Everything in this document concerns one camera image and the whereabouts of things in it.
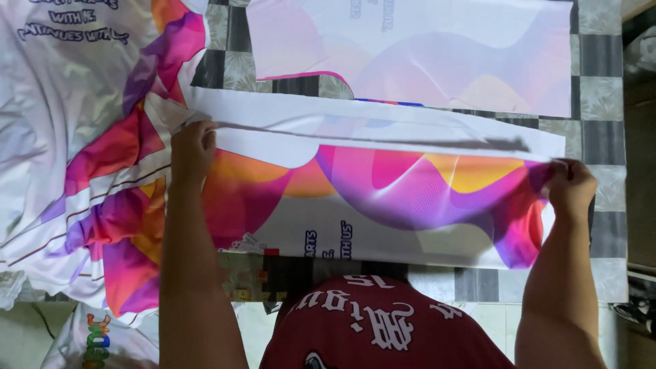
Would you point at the white fabric with rainbow lettering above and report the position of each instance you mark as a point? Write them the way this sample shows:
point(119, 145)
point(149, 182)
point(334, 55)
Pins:
point(97, 338)

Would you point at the dark clutter beside table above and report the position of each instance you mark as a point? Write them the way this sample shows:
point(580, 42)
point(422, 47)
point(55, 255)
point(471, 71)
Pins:
point(638, 302)

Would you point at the person's red printed shirt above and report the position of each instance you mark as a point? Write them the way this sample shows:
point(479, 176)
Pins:
point(379, 328)

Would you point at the heap of printed white fabric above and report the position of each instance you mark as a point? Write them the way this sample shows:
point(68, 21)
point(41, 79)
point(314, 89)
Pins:
point(77, 153)

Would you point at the colourful wave-print fabric panel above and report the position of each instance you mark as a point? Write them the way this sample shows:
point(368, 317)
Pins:
point(389, 184)

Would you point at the person's right hand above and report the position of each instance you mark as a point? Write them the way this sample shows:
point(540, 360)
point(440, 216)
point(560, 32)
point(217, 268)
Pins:
point(573, 192)

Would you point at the grey checkered table cover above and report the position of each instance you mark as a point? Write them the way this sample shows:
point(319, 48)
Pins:
point(602, 133)

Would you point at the person's left hand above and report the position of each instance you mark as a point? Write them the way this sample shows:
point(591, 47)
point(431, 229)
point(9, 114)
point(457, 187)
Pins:
point(188, 153)

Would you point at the person's right fingers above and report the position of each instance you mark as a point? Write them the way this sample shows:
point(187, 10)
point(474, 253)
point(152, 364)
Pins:
point(565, 168)

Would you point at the pale wave-print fabric panel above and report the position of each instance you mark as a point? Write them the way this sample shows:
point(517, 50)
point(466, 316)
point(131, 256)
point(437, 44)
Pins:
point(435, 56)

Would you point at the person's left fingers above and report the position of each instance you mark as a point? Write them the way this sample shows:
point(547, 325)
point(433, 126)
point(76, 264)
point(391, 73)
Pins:
point(209, 134)

